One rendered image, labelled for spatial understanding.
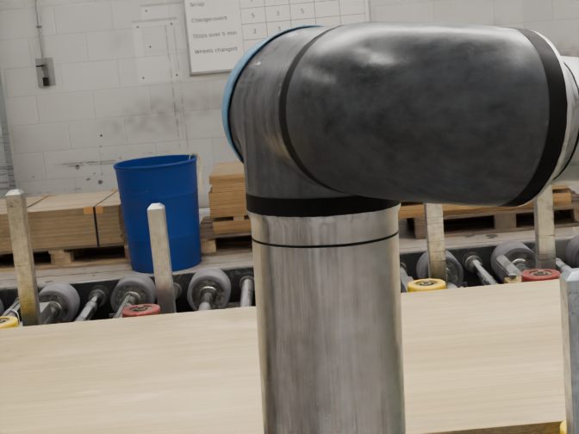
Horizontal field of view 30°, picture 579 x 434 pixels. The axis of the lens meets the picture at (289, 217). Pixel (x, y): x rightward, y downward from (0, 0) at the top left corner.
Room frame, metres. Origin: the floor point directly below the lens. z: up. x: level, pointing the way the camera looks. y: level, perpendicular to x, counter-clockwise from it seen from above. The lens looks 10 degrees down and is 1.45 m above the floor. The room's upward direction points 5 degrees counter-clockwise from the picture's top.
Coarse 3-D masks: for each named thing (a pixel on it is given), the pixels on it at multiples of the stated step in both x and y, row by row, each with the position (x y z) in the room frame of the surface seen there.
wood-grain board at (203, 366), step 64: (128, 320) 2.13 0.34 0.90; (192, 320) 2.09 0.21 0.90; (256, 320) 2.04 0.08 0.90; (448, 320) 1.92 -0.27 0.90; (512, 320) 1.88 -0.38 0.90; (0, 384) 1.78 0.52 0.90; (64, 384) 1.75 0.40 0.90; (128, 384) 1.71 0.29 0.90; (192, 384) 1.68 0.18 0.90; (256, 384) 1.65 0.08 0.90; (448, 384) 1.57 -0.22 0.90; (512, 384) 1.55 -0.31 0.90
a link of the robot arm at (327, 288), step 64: (256, 64) 0.79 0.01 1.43; (256, 128) 0.76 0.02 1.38; (256, 192) 0.77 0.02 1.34; (320, 192) 0.74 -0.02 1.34; (256, 256) 0.78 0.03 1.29; (320, 256) 0.75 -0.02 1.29; (384, 256) 0.76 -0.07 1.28; (320, 320) 0.74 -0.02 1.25; (384, 320) 0.76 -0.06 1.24; (320, 384) 0.74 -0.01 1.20; (384, 384) 0.76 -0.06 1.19
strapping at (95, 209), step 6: (114, 192) 7.82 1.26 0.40; (42, 198) 7.84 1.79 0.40; (96, 204) 7.28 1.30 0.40; (84, 210) 7.21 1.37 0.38; (90, 210) 7.20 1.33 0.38; (96, 210) 7.20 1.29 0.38; (102, 210) 7.20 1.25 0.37; (96, 222) 7.20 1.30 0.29; (96, 228) 7.20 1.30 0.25; (96, 234) 7.20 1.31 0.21; (96, 240) 7.20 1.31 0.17
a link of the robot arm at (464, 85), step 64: (320, 64) 0.69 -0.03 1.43; (384, 64) 0.66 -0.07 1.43; (448, 64) 0.65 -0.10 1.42; (512, 64) 0.65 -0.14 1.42; (576, 64) 0.70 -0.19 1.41; (320, 128) 0.68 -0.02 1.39; (384, 128) 0.65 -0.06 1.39; (448, 128) 0.64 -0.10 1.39; (512, 128) 0.64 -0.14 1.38; (576, 128) 0.67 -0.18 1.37; (384, 192) 0.68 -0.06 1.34; (448, 192) 0.66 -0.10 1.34; (512, 192) 0.66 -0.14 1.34
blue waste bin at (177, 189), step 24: (120, 168) 6.80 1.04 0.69; (144, 168) 6.72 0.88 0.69; (168, 168) 6.75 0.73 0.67; (192, 168) 6.89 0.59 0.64; (120, 192) 6.88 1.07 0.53; (144, 192) 6.70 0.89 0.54; (168, 192) 6.75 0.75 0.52; (192, 192) 6.87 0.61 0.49; (144, 216) 6.76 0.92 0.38; (168, 216) 6.75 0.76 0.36; (192, 216) 6.87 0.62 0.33; (144, 240) 6.77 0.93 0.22; (192, 240) 6.86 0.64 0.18; (144, 264) 6.79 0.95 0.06; (192, 264) 6.85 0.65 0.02
